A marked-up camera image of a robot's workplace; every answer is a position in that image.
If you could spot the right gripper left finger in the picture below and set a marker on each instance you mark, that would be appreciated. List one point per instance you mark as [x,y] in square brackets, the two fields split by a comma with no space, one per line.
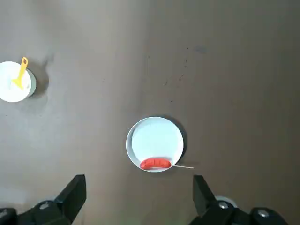
[70,199]

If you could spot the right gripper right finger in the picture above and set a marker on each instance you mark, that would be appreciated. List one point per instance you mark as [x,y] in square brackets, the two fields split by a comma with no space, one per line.
[204,201]

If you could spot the yellow oil brush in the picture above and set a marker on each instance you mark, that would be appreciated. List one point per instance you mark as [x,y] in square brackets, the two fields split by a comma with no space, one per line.
[20,78]

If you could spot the small white bowl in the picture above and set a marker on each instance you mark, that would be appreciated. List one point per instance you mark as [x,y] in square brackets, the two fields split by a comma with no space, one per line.
[9,91]

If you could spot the red sausage on skewer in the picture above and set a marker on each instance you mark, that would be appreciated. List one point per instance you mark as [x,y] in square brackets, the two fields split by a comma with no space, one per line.
[154,163]

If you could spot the white round plate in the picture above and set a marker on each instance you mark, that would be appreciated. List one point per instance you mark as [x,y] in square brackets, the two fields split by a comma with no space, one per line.
[157,140]

